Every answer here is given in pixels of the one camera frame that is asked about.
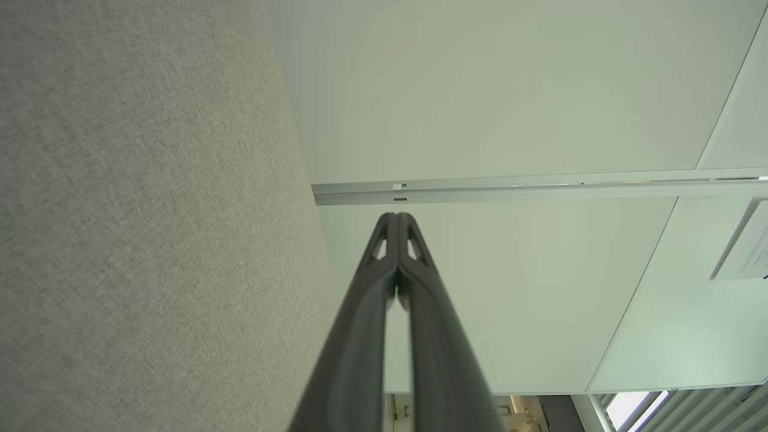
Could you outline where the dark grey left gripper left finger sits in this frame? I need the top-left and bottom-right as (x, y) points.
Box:
(288, 212), (398, 432)

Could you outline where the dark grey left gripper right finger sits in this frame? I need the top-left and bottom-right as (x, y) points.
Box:
(397, 212), (505, 432)

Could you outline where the window with grey blinds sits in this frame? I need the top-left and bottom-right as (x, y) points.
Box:
(606, 384), (768, 432)

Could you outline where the grey aluminium wall post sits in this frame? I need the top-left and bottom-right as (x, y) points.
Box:
(312, 168), (768, 206)

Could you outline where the white paper wall sign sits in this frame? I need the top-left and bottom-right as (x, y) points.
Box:
(710, 198), (768, 281)

